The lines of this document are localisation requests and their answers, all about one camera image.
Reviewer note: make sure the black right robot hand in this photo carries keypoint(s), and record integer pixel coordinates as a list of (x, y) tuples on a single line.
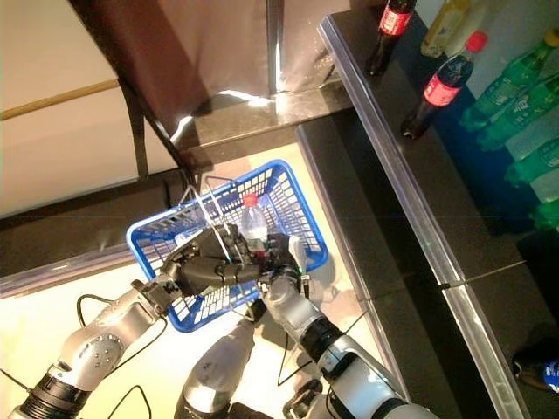
[(277, 257)]

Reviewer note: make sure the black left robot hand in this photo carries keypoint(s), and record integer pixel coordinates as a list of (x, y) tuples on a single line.
[(201, 270)]

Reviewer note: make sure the clear water bottle red label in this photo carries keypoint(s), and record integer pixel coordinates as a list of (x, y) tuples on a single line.
[(253, 222)]

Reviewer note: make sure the blue plastic shopping basket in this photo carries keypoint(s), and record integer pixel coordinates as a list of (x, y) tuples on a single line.
[(284, 196)]

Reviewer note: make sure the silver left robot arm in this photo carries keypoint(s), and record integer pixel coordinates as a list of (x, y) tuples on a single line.
[(100, 336)]

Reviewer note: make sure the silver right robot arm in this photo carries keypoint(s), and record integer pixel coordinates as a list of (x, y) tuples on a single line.
[(305, 318)]

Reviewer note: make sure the silver left robot leg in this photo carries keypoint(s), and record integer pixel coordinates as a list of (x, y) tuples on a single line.
[(218, 371)]

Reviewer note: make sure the silver robot leg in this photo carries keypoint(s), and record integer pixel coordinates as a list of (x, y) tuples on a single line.
[(305, 397), (218, 371)]

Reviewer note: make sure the silver right robot leg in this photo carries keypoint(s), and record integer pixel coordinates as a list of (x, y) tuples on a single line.
[(305, 397)]

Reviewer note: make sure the thin zip tie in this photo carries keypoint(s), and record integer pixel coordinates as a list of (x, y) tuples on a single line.
[(15, 380)]

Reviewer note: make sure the dark brown panel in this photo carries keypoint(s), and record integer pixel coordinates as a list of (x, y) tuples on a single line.
[(174, 43)]

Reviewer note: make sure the cola bottle red label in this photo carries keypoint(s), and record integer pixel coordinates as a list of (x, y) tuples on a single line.
[(441, 87), (388, 35)]

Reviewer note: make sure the yellow tea bottle green cap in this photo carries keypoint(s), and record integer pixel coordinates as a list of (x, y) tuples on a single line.
[(443, 26)]

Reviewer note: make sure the cola bottle blue label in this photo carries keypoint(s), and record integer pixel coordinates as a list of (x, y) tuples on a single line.
[(551, 375)]

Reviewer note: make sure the black metal frame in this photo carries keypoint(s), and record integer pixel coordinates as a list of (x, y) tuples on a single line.
[(142, 144)]

